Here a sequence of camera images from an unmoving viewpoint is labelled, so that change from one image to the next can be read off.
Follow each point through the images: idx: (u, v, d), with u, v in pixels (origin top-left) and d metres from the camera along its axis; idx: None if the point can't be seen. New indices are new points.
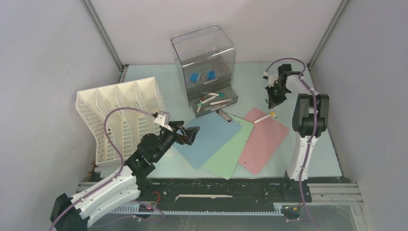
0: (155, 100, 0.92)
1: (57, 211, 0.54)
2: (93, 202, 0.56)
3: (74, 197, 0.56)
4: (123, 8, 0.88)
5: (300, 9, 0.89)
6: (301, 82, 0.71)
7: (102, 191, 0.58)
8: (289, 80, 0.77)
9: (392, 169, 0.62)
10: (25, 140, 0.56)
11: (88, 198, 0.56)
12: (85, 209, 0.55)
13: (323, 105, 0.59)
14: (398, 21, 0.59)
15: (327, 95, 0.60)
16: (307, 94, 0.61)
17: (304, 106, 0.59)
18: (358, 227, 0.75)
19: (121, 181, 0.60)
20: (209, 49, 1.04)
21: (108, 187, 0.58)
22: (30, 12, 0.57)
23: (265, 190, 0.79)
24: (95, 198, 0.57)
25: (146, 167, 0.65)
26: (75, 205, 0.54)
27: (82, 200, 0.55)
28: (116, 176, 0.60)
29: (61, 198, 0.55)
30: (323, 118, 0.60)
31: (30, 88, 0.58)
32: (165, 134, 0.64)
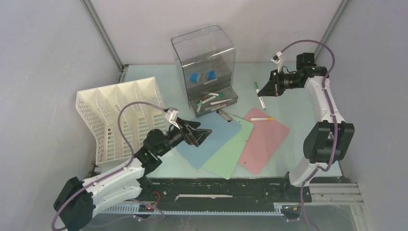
0: (155, 100, 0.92)
1: (66, 195, 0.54)
2: (103, 188, 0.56)
3: (86, 181, 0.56)
4: (124, 7, 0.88)
5: (300, 9, 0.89)
6: (324, 93, 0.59)
7: (113, 178, 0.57)
8: (310, 83, 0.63)
9: (393, 169, 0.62)
10: (25, 140, 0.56)
11: (100, 183, 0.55)
12: (96, 193, 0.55)
13: (346, 136, 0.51)
14: (398, 21, 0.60)
15: (353, 125, 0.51)
16: (328, 121, 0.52)
17: (324, 135, 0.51)
18: (358, 227, 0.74)
19: (131, 172, 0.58)
20: (209, 49, 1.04)
21: (118, 176, 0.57)
22: (30, 11, 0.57)
23: (265, 190, 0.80)
24: (107, 184, 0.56)
25: (154, 162, 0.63)
26: (87, 187, 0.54)
27: (94, 184, 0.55)
28: (127, 165, 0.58)
29: (72, 182, 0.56)
30: (342, 147, 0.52)
31: (30, 88, 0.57)
32: (172, 132, 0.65)
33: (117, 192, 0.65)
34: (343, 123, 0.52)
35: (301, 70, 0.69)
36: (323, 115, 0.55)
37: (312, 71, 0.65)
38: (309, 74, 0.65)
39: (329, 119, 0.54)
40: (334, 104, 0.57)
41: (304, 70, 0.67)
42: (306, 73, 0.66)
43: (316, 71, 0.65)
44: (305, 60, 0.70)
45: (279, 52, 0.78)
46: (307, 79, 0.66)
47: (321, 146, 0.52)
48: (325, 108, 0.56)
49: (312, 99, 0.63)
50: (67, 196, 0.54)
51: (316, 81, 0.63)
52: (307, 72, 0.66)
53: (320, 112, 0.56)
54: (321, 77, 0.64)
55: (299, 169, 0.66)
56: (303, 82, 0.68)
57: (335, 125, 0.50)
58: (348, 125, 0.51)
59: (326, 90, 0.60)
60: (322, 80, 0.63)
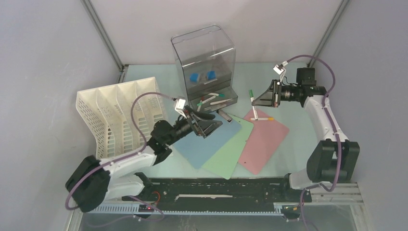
0: (155, 100, 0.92)
1: (82, 173, 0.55)
2: (119, 169, 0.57)
3: (102, 160, 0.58)
4: (124, 8, 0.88)
5: (300, 9, 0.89)
6: (325, 111, 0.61)
7: (129, 161, 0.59)
8: (309, 101, 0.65)
9: (393, 169, 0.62)
10: (25, 140, 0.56)
11: (116, 163, 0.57)
12: (113, 172, 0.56)
13: (350, 156, 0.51)
14: (398, 21, 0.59)
15: (357, 144, 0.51)
16: (331, 140, 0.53)
17: (328, 155, 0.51)
18: (358, 227, 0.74)
19: (146, 157, 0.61)
20: (209, 49, 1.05)
21: (133, 159, 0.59)
22: (31, 11, 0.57)
23: (265, 190, 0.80)
24: (122, 165, 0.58)
25: (164, 151, 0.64)
26: (104, 166, 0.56)
27: (111, 164, 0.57)
28: (141, 150, 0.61)
29: (88, 161, 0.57)
30: (347, 168, 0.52)
31: (30, 88, 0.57)
32: (182, 122, 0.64)
33: (126, 183, 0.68)
34: (347, 141, 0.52)
35: (300, 88, 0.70)
36: (325, 134, 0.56)
37: (310, 91, 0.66)
38: (308, 94, 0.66)
39: (332, 137, 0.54)
40: (336, 122, 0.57)
41: (303, 89, 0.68)
42: (305, 93, 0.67)
43: (315, 91, 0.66)
44: (306, 77, 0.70)
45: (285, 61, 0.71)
46: (306, 98, 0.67)
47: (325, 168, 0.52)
48: (327, 125, 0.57)
49: (312, 118, 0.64)
50: (82, 173, 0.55)
51: (316, 99, 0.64)
52: (306, 92, 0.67)
53: (322, 131, 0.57)
54: (320, 96, 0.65)
55: (301, 177, 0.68)
56: (303, 101, 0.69)
57: (338, 144, 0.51)
58: (352, 144, 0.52)
59: (326, 109, 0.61)
60: (321, 99, 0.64)
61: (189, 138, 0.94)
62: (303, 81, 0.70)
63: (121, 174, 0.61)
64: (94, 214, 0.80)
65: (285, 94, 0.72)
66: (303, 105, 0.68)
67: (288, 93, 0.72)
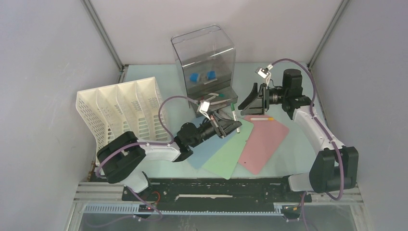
0: (155, 100, 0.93)
1: (119, 145, 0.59)
2: (150, 151, 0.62)
3: (139, 139, 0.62)
4: (123, 7, 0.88)
5: (300, 9, 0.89)
6: (315, 120, 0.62)
7: (160, 148, 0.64)
8: (298, 113, 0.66)
9: (393, 169, 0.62)
10: (25, 140, 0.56)
11: (150, 146, 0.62)
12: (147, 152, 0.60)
13: (351, 161, 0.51)
14: (398, 21, 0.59)
15: (354, 147, 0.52)
16: (329, 149, 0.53)
17: (329, 164, 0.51)
18: (359, 228, 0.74)
19: (172, 149, 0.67)
20: (209, 49, 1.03)
21: (164, 149, 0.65)
22: (30, 11, 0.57)
23: (265, 190, 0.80)
24: (154, 149, 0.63)
25: (185, 151, 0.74)
26: (140, 144, 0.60)
27: (146, 145, 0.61)
28: (171, 143, 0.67)
29: (127, 135, 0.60)
30: (350, 175, 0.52)
31: (30, 88, 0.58)
32: (205, 126, 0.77)
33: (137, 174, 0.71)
34: (345, 147, 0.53)
35: (286, 101, 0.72)
36: (323, 143, 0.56)
37: (297, 103, 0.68)
38: (294, 106, 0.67)
39: (329, 146, 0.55)
40: (330, 130, 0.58)
41: (289, 101, 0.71)
42: (291, 105, 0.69)
43: (301, 102, 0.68)
44: (292, 85, 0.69)
45: (270, 65, 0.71)
46: (294, 110, 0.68)
47: (330, 178, 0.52)
48: (322, 134, 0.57)
49: (304, 128, 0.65)
50: (120, 146, 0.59)
51: (304, 110, 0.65)
52: (292, 105, 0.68)
53: (318, 142, 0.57)
54: (307, 106, 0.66)
55: (301, 179, 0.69)
56: (290, 112, 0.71)
57: (337, 151, 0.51)
58: (350, 148, 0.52)
59: (316, 118, 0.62)
60: (308, 109, 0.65)
61: None
62: (289, 90, 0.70)
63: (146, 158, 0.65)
64: (95, 214, 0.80)
65: (274, 97, 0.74)
66: (291, 117, 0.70)
67: (276, 96, 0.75)
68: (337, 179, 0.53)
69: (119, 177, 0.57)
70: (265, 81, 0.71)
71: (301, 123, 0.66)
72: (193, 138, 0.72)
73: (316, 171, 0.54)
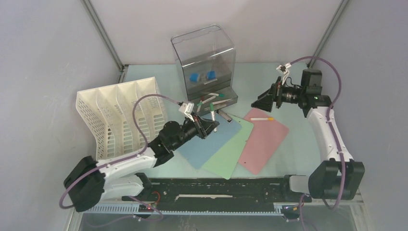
0: (155, 100, 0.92)
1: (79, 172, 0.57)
2: (115, 172, 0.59)
3: (99, 161, 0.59)
4: (124, 7, 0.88)
5: (300, 9, 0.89)
6: (329, 125, 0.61)
7: (126, 164, 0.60)
8: (313, 113, 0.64)
9: (393, 169, 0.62)
10: (25, 140, 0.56)
11: (112, 165, 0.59)
12: (109, 174, 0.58)
13: (355, 176, 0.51)
14: (398, 21, 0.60)
15: (363, 165, 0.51)
16: (334, 160, 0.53)
17: (331, 175, 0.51)
18: (359, 228, 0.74)
19: (144, 160, 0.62)
20: (209, 49, 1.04)
21: (132, 162, 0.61)
22: (30, 11, 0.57)
23: (265, 190, 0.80)
24: (119, 168, 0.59)
25: (166, 154, 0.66)
26: (101, 169, 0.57)
27: (108, 166, 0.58)
28: (140, 153, 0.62)
29: (85, 161, 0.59)
30: (351, 187, 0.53)
31: (30, 88, 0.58)
32: (187, 126, 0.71)
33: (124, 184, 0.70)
34: (352, 161, 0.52)
35: (304, 97, 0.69)
36: (330, 152, 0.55)
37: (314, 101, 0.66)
38: (312, 104, 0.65)
39: (336, 157, 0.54)
40: (341, 139, 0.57)
41: (307, 98, 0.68)
42: (309, 103, 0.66)
43: (319, 101, 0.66)
44: (311, 83, 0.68)
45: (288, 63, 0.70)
46: (310, 109, 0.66)
47: (328, 187, 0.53)
48: (332, 143, 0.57)
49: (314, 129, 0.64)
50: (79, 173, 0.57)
51: (321, 112, 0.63)
52: (310, 102, 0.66)
53: (326, 149, 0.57)
54: (325, 108, 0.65)
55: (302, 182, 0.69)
56: (306, 109, 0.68)
57: (342, 164, 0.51)
58: (357, 164, 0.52)
59: (331, 123, 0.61)
60: (325, 111, 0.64)
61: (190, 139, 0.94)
62: (307, 87, 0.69)
63: (118, 177, 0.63)
64: (95, 214, 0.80)
65: (287, 95, 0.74)
66: (306, 115, 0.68)
67: (290, 95, 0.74)
68: (336, 188, 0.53)
69: (86, 201, 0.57)
70: (282, 77, 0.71)
71: (313, 124, 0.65)
72: (175, 138, 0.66)
73: (315, 178, 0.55)
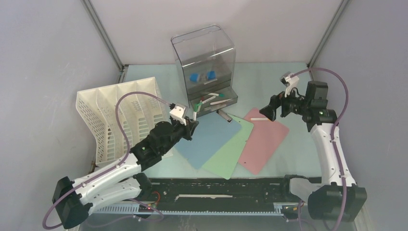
0: (155, 101, 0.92)
1: (58, 194, 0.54)
2: (93, 189, 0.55)
3: (76, 181, 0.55)
4: (123, 7, 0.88)
5: (300, 9, 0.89)
6: (332, 145, 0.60)
7: (103, 179, 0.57)
8: (317, 130, 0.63)
9: (393, 169, 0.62)
10: (25, 140, 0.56)
11: (89, 183, 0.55)
12: (86, 194, 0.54)
13: (356, 201, 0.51)
14: (398, 21, 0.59)
15: (365, 191, 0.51)
16: (336, 185, 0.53)
17: (333, 200, 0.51)
18: (359, 228, 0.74)
19: (125, 169, 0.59)
20: (209, 49, 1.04)
21: (110, 174, 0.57)
22: (30, 11, 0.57)
23: (265, 190, 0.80)
24: (96, 185, 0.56)
25: (153, 157, 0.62)
26: (76, 189, 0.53)
27: (83, 186, 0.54)
28: (120, 163, 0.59)
29: (63, 182, 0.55)
30: (351, 211, 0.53)
31: (30, 88, 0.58)
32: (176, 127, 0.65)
33: (118, 190, 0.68)
34: (354, 186, 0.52)
35: (308, 111, 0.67)
36: (332, 175, 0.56)
37: (319, 116, 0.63)
38: (316, 120, 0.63)
39: (338, 181, 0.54)
40: (345, 162, 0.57)
41: (311, 112, 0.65)
42: (314, 118, 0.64)
43: (324, 116, 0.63)
44: (316, 96, 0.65)
45: (287, 77, 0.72)
46: (314, 124, 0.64)
47: (329, 209, 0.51)
48: (334, 165, 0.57)
49: (317, 146, 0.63)
50: (58, 196, 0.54)
51: (325, 130, 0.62)
52: (316, 118, 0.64)
53: (328, 172, 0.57)
54: (330, 124, 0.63)
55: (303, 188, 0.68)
56: (310, 124, 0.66)
57: (345, 189, 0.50)
58: (358, 189, 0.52)
59: (335, 143, 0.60)
60: (330, 127, 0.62)
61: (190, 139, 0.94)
62: (312, 101, 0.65)
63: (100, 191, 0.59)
64: (95, 214, 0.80)
65: (291, 105, 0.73)
66: (310, 129, 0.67)
67: (295, 106, 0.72)
68: (337, 209, 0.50)
69: (74, 221, 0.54)
70: (286, 88, 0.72)
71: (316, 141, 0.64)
72: (166, 138, 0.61)
73: (316, 201, 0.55)
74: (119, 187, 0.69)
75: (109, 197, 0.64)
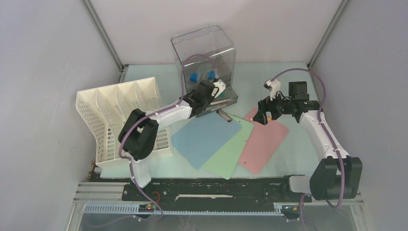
0: (155, 100, 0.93)
1: (132, 123, 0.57)
2: (162, 120, 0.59)
3: (147, 112, 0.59)
4: (123, 7, 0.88)
5: (300, 9, 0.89)
6: (321, 127, 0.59)
7: (171, 112, 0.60)
8: (305, 117, 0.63)
9: (392, 169, 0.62)
10: (25, 140, 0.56)
11: (160, 114, 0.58)
12: (159, 121, 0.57)
13: (354, 173, 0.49)
14: (398, 21, 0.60)
15: (360, 160, 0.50)
16: (332, 158, 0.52)
17: (332, 173, 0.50)
18: (359, 228, 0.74)
19: (184, 109, 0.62)
20: (209, 49, 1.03)
21: (175, 110, 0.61)
22: (30, 11, 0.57)
23: (265, 190, 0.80)
24: (165, 117, 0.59)
25: (199, 106, 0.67)
26: (150, 117, 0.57)
27: (155, 115, 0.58)
28: (179, 103, 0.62)
29: (135, 112, 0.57)
30: (352, 185, 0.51)
31: (30, 88, 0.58)
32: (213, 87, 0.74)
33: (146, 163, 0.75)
34: (349, 157, 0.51)
35: (294, 104, 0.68)
36: (326, 151, 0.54)
37: (305, 106, 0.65)
38: (303, 109, 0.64)
39: (333, 154, 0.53)
40: (335, 138, 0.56)
41: (297, 104, 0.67)
42: (299, 108, 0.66)
43: (309, 106, 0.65)
44: (299, 91, 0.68)
45: (269, 82, 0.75)
46: (301, 113, 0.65)
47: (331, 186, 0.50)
48: (326, 142, 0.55)
49: (309, 133, 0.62)
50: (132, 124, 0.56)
51: (312, 115, 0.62)
52: (301, 108, 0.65)
53: (322, 148, 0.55)
54: (315, 110, 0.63)
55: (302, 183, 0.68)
56: (297, 116, 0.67)
57: (341, 161, 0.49)
58: (354, 160, 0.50)
59: (324, 124, 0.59)
60: (316, 113, 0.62)
61: (190, 137, 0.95)
62: (296, 95, 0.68)
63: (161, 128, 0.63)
64: (95, 214, 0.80)
65: (278, 108, 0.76)
66: (298, 121, 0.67)
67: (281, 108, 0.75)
68: (337, 188, 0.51)
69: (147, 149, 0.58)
70: (271, 92, 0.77)
71: (307, 129, 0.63)
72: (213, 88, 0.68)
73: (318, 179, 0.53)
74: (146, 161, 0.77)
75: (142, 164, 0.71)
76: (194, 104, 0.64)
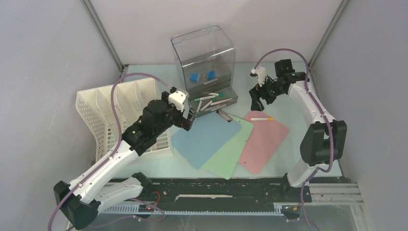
0: None
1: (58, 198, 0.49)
2: (92, 186, 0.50)
3: (72, 183, 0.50)
4: (123, 7, 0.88)
5: (300, 9, 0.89)
6: (309, 96, 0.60)
7: (100, 173, 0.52)
8: (293, 88, 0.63)
9: (392, 169, 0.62)
10: (25, 140, 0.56)
11: (86, 182, 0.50)
12: (85, 193, 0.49)
13: (339, 134, 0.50)
14: (397, 20, 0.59)
15: (344, 122, 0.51)
16: (319, 122, 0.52)
17: (319, 137, 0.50)
18: (358, 227, 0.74)
19: (120, 159, 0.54)
20: (209, 49, 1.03)
21: (106, 168, 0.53)
22: (29, 11, 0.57)
23: (265, 190, 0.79)
24: (95, 182, 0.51)
25: (146, 139, 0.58)
26: (73, 191, 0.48)
27: (80, 186, 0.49)
28: (112, 155, 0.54)
29: (59, 186, 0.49)
30: (338, 146, 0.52)
31: (30, 88, 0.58)
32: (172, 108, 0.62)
33: (121, 189, 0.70)
34: (335, 121, 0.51)
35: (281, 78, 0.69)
36: (313, 117, 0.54)
37: (292, 77, 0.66)
38: (290, 80, 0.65)
39: (321, 119, 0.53)
40: (322, 105, 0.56)
41: (284, 77, 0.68)
42: (287, 78, 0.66)
43: (296, 77, 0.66)
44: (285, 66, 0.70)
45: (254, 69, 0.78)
46: (289, 85, 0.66)
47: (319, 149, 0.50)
48: (314, 109, 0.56)
49: (299, 104, 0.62)
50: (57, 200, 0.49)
51: (299, 85, 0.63)
52: (288, 77, 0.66)
53: (310, 115, 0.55)
54: (302, 81, 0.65)
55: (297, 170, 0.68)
56: (286, 88, 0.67)
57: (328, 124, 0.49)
58: (339, 122, 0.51)
59: (311, 93, 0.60)
60: (303, 83, 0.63)
61: (190, 139, 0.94)
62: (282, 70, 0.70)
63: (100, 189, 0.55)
64: None
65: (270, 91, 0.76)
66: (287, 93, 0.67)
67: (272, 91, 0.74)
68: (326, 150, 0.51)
69: (83, 218, 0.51)
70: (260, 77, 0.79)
71: (296, 99, 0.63)
72: (161, 115, 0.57)
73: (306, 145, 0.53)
74: (122, 187, 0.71)
75: (115, 195, 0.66)
76: (138, 140, 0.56)
